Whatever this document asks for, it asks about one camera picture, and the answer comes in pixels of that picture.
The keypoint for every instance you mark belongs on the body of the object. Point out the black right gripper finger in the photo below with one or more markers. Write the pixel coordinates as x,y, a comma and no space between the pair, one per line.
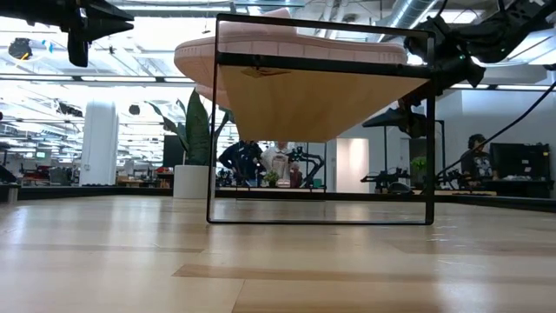
415,100
399,121

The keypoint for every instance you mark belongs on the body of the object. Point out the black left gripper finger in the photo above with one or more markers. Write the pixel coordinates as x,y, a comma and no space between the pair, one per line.
104,28
108,13

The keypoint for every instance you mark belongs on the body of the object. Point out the wooden shelf black metal frame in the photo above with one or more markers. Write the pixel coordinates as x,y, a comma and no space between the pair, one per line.
313,108

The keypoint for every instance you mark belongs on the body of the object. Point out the background black robot arm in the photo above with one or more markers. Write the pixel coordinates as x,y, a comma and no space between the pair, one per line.
454,178
310,163
384,178

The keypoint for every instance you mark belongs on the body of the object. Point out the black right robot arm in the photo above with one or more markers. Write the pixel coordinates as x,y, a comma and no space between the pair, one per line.
512,26

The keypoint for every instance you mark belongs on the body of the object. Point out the background green plant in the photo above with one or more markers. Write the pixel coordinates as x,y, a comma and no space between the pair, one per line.
419,164

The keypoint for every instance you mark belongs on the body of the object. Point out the person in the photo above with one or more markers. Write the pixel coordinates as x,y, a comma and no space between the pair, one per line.
278,161
241,161
475,163

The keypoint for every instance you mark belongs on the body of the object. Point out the small black ceiling sphere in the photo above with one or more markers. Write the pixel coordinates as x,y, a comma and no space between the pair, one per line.
134,109

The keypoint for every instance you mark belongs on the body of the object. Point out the white round column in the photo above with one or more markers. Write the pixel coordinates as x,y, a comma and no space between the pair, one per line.
100,143

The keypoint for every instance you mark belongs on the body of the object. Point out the black background cabinet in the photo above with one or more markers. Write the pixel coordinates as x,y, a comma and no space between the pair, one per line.
521,161

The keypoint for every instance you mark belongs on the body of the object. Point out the small background potted plant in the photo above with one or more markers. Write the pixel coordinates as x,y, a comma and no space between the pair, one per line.
271,178

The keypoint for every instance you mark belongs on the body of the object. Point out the black background screen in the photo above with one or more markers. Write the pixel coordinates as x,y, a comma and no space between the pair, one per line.
173,151

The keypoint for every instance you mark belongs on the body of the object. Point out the green lit sign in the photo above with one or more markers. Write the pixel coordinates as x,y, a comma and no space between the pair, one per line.
41,154

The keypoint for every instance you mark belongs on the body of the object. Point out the snake plant in white pot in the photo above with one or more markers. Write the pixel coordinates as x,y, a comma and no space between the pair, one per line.
197,139

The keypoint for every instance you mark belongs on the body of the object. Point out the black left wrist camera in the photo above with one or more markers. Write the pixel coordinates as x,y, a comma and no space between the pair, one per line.
78,48

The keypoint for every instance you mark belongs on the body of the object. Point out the background black rig frame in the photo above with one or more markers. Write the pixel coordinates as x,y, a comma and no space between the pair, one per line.
385,156

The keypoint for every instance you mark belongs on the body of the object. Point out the large silver ventilation duct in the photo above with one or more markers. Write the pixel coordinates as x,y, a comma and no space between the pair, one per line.
406,13

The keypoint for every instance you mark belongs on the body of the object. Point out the black aluminium table frame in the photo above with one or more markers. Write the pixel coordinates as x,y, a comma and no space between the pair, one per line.
108,191

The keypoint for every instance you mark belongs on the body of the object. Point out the small grey metal post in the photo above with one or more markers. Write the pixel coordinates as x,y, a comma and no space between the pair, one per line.
12,193

